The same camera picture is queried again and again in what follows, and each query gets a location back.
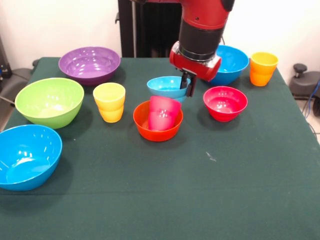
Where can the black equipment box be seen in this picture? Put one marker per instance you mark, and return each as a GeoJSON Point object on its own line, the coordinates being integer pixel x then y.
{"type": "Point", "coordinates": [3, 65]}

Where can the crimson cup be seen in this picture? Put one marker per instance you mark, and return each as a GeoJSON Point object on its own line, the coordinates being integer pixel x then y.
{"type": "Point", "coordinates": [162, 115]}

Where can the dark green tablecloth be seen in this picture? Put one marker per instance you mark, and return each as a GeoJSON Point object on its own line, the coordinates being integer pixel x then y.
{"type": "Point", "coordinates": [175, 175]}

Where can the orange bowl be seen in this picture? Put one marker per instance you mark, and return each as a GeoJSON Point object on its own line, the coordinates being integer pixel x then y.
{"type": "Point", "coordinates": [142, 125]}

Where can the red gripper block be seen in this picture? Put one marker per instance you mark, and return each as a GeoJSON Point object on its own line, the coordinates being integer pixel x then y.
{"type": "Point", "coordinates": [197, 68]}

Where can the crimson small bowl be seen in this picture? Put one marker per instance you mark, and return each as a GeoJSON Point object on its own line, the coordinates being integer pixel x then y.
{"type": "Point", "coordinates": [225, 105]}

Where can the large blue bowl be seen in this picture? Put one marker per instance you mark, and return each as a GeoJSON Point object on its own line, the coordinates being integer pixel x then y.
{"type": "Point", "coordinates": [27, 160]}
{"type": "Point", "coordinates": [232, 65]}

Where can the large green bowl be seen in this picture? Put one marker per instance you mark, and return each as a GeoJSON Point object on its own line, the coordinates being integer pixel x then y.
{"type": "Point", "coordinates": [50, 102]}

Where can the orange cup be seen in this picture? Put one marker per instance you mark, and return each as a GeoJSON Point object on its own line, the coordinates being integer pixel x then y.
{"type": "Point", "coordinates": [263, 72]}

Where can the yellow cup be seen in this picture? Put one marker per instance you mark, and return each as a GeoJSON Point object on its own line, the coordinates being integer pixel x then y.
{"type": "Point", "coordinates": [109, 105]}

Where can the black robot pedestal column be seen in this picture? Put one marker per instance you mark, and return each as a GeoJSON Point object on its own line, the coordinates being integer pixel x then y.
{"type": "Point", "coordinates": [150, 30]}

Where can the black stand base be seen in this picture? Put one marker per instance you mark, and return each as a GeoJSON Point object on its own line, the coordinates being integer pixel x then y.
{"type": "Point", "coordinates": [307, 83]}

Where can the large purple bowl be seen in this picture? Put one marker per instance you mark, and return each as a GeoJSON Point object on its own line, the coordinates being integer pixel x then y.
{"type": "Point", "coordinates": [88, 66]}

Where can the grey stand base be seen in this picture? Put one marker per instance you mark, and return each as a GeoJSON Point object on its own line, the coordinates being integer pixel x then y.
{"type": "Point", "coordinates": [17, 75]}

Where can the small blue bowl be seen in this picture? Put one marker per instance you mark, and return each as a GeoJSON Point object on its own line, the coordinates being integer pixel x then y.
{"type": "Point", "coordinates": [162, 86]}

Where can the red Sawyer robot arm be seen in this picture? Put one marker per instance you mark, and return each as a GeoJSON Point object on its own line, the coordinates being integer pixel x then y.
{"type": "Point", "coordinates": [202, 32]}

